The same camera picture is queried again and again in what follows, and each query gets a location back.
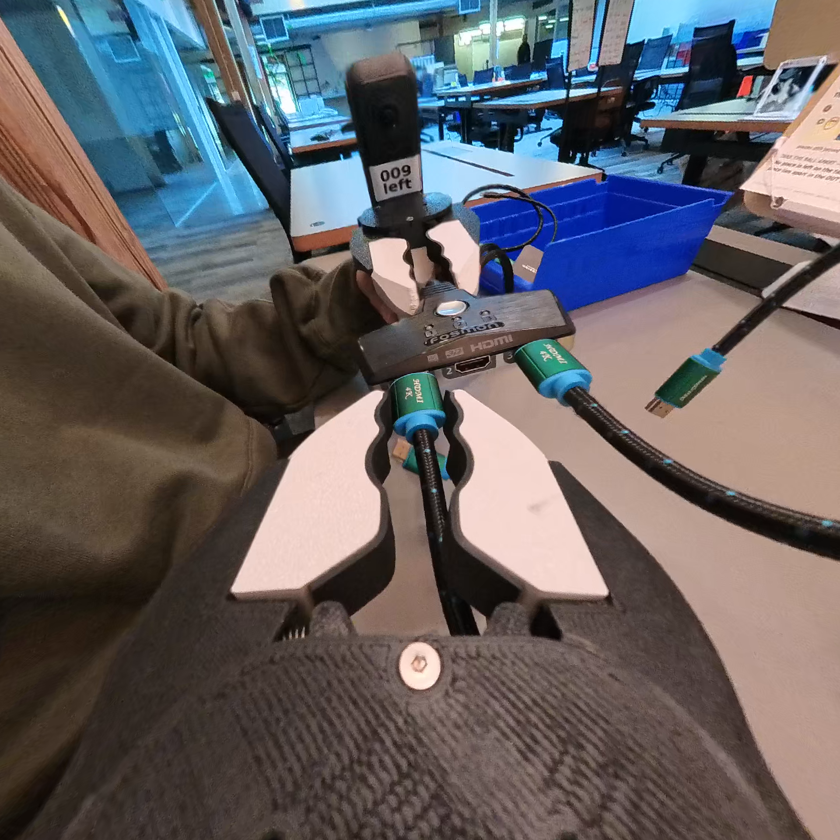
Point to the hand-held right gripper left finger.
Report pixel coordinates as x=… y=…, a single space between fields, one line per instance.
x=315 y=518

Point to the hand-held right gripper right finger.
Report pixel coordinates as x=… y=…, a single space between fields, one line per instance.
x=525 y=518

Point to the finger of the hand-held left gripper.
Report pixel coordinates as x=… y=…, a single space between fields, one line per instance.
x=459 y=253
x=394 y=275

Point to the black HDMI switch box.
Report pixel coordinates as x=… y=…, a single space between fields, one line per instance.
x=518 y=318

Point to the blue plastic bin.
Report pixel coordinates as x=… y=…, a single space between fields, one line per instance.
x=623 y=249

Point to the white desk orange edge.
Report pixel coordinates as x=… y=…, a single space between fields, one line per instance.
x=394 y=177

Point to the grey desk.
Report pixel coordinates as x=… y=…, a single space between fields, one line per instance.
x=689 y=590

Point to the person's left hand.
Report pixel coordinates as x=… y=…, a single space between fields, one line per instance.
x=371 y=298

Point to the black office chair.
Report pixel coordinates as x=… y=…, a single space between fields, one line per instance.
x=253 y=164

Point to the rows of office desks chairs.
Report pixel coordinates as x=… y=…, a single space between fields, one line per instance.
x=590 y=85

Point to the person in olive sleeve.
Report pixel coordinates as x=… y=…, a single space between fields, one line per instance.
x=98 y=492

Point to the instruction sheet on stand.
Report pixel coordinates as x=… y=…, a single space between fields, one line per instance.
x=807 y=177

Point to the printed marker card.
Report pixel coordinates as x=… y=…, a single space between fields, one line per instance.
x=791 y=88

